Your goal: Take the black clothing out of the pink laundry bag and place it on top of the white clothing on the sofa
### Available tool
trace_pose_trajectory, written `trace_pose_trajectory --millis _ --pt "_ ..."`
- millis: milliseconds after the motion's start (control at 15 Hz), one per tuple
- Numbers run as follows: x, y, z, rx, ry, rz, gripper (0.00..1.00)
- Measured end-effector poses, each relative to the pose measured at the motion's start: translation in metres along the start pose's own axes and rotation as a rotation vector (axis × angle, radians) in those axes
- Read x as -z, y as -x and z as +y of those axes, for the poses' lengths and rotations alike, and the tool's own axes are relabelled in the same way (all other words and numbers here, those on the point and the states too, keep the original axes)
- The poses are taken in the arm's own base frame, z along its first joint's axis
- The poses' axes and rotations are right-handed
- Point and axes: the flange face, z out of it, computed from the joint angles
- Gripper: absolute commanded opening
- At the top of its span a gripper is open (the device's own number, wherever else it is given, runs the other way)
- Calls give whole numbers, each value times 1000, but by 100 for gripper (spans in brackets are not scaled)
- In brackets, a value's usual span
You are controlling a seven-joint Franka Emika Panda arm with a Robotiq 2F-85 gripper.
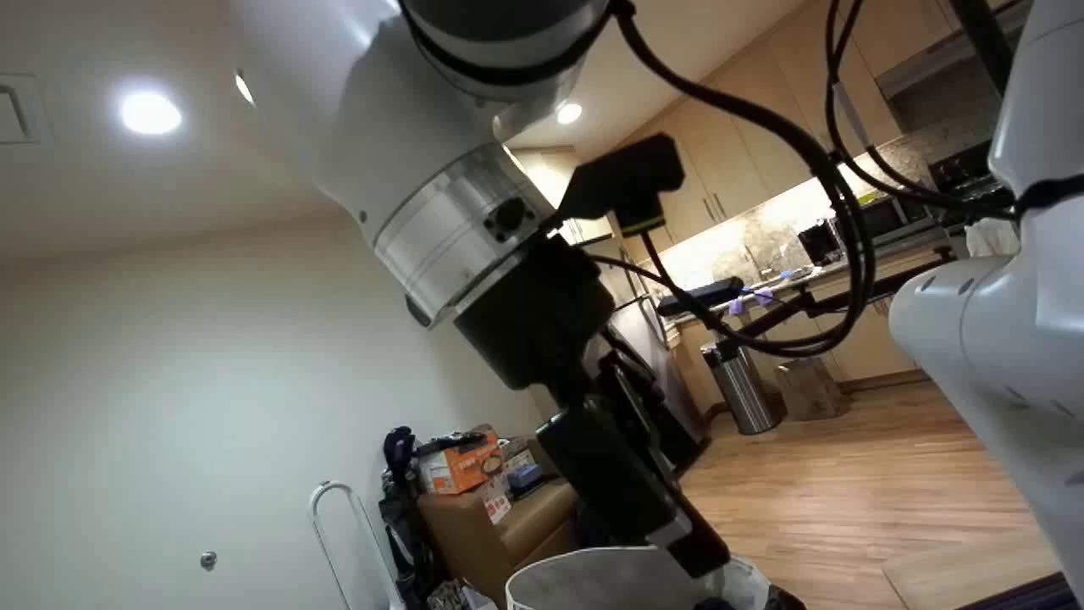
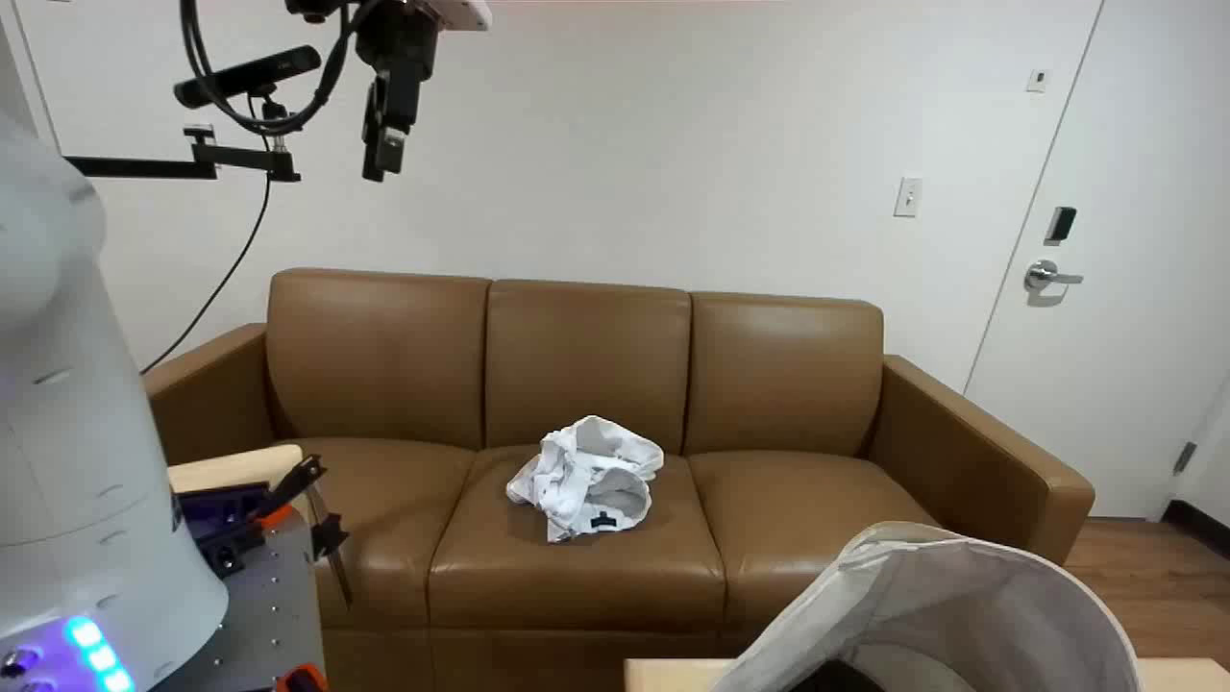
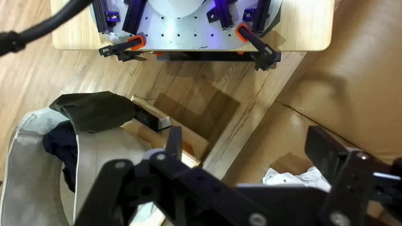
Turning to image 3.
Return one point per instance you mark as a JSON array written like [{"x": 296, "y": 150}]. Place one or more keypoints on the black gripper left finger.
[{"x": 160, "y": 177}]

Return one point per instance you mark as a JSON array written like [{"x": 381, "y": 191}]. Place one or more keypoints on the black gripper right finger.
[{"x": 356, "y": 179}]

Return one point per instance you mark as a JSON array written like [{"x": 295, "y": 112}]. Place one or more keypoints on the black clothing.
[{"x": 61, "y": 142}]

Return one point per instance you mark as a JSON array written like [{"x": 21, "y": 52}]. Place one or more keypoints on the white clothing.
[{"x": 312, "y": 177}]

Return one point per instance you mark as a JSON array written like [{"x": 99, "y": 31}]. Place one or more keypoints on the orange black clamp right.
[{"x": 264, "y": 56}]

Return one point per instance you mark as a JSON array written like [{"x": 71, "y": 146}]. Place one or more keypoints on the orange black clamp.
[
  {"x": 127, "y": 51},
  {"x": 264, "y": 56}
]

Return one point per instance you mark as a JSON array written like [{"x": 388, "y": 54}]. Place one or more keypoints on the orange black clamp left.
[{"x": 127, "y": 51}]

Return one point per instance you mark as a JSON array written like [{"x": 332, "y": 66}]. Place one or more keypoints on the light wooden table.
[{"x": 293, "y": 26}]

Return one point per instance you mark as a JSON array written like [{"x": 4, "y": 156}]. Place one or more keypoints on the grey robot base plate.
[{"x": 228, "y": 13}]

